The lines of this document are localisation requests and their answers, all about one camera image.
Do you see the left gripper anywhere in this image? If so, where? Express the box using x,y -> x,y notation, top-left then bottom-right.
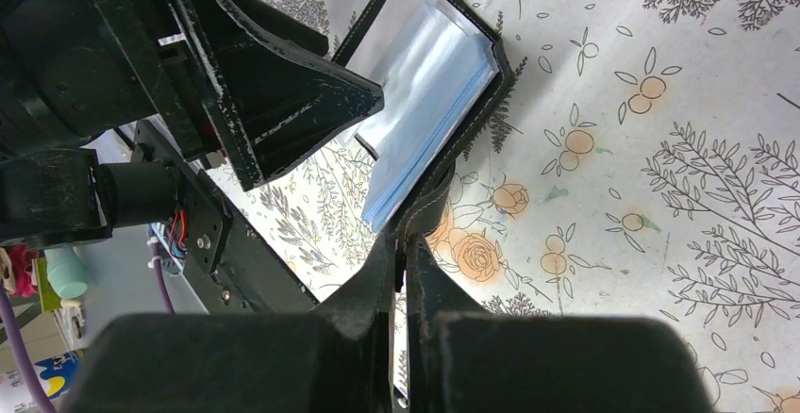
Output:
75,0 -> 384,190

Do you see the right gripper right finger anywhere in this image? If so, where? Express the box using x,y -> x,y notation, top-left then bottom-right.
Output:
406,235 -> 712,412

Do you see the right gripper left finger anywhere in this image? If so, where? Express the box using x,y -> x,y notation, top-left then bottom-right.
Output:
61,235 -> 396,412

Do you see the black leather card holder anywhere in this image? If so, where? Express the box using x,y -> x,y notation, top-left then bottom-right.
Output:
333,0 -> 511,233

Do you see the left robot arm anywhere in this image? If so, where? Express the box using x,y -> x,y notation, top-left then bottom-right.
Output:
1,0 -> 384,248

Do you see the floral table mat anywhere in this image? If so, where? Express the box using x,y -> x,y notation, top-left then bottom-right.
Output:
206,0 -> 800,413

